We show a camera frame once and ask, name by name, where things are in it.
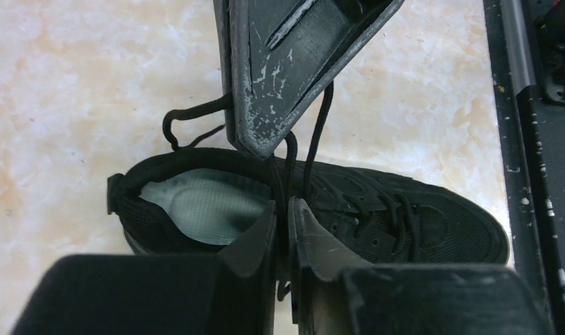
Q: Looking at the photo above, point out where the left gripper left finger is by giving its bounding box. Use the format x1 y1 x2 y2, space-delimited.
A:
13 203 277 334

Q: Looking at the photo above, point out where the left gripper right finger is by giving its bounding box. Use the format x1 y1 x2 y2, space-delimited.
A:
288 198 552 334

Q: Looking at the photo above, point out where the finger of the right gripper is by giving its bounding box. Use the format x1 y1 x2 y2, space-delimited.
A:
213 0 402 159

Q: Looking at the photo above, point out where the black shoe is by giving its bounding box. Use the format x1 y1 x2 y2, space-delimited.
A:
107 80 511 302

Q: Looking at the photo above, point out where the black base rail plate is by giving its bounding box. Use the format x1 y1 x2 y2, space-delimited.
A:
483 0 565 334

